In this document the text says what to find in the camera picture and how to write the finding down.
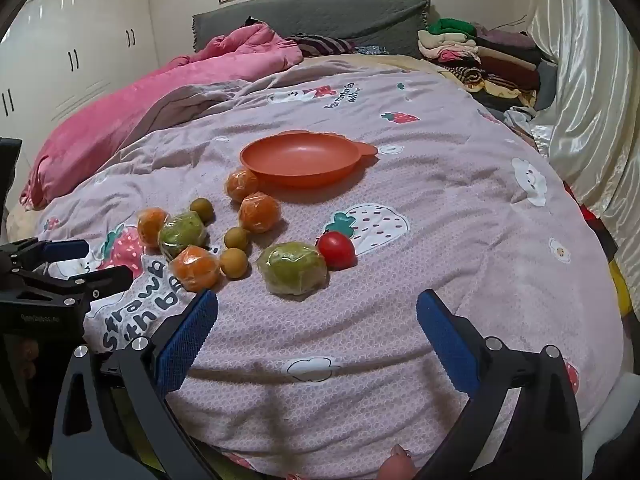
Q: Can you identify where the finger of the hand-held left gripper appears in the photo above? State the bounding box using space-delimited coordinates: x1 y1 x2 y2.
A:
20 265 135 307
0 239 91 274

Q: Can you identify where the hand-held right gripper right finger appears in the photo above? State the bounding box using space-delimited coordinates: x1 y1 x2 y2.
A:
416 289 585 480

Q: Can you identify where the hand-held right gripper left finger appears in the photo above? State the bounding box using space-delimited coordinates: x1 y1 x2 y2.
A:
50 289 221 480

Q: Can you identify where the orange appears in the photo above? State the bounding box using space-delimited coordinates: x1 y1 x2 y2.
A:
169 245 222 293
137 208 171 248
238 192 282 234
225 169 260 203

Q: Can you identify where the brown longan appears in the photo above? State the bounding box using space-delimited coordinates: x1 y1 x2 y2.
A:
219 248 250 279
223 226 249 251
189 198 216 225

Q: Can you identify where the green pear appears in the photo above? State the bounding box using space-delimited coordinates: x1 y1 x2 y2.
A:
256 242 329 296
158 211 208 259

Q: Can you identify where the red tomato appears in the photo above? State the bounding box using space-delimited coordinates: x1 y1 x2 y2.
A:
316 231 357 270

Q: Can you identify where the orange plastic plate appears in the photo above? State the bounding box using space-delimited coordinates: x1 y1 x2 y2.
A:
239 130 379 190

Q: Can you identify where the person's left hand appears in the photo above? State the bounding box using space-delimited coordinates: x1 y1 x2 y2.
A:
17 337 40 381

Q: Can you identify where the person's right hand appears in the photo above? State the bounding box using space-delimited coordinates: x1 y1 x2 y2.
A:
387 444 420 480

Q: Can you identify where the pink strawberry printed blanket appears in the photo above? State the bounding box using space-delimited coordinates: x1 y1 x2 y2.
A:
7 67 628 480

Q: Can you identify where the pink duvet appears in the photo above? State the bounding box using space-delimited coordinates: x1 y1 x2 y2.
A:
20 22 306 211

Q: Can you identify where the white wardrobe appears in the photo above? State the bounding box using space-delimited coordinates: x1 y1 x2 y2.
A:
0 0 163 141

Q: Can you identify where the white plastic bag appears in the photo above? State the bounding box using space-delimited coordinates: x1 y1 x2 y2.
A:
502 105 538 131

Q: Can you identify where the beige bed sheet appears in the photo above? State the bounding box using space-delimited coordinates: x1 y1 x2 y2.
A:
300 52 471 91

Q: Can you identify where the stack of folded clothes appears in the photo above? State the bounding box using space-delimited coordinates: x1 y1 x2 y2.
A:
417 17 558 111

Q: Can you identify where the white satin curtain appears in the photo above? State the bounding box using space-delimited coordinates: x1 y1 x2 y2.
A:
527 0 640 281

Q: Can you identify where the dark striped cloth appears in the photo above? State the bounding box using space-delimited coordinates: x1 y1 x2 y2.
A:
287 34 358 58

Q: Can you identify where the grey quilted headboard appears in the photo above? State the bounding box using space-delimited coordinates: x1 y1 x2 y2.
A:
192 0 431 56

